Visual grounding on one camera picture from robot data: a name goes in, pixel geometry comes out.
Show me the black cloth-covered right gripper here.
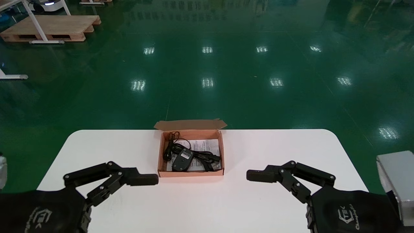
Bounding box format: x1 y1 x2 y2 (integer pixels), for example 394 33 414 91
306 190 404 233

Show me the black cloth-covered left gripper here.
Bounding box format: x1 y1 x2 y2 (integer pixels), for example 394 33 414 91
0 188 92 233

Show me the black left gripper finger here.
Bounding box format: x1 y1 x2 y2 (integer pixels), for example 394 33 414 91
63 161 159 208

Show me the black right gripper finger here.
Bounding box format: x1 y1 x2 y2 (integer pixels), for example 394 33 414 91
246 161 336 205

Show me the black wired computer mouse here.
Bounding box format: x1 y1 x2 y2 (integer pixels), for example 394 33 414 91
163 131 195 172

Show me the black power cable with plug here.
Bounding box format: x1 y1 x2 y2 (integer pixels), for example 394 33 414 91
173 144 222 172

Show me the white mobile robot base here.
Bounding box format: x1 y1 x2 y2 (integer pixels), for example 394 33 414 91
27 0 64 13

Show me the brown cardboard storage box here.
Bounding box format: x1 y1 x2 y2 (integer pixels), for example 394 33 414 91
153 118 227 178

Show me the white printed instruction sheet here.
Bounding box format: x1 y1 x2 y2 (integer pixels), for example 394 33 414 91
166 139 221 172

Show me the white metal table foot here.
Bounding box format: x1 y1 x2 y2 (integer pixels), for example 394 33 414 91
0 70 28 80

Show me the large wooden pallet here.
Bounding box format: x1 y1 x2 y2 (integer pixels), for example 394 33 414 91
0 15 101 43

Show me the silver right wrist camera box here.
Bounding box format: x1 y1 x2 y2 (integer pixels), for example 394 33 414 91
376 150 414 227

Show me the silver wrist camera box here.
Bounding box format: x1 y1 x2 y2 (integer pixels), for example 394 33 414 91
376 150 414 227
0 154 8 190

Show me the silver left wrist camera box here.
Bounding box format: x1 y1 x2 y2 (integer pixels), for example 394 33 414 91
0 154 8 190

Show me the white metal table frame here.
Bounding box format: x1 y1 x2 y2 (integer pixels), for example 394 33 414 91
0 0 71 44

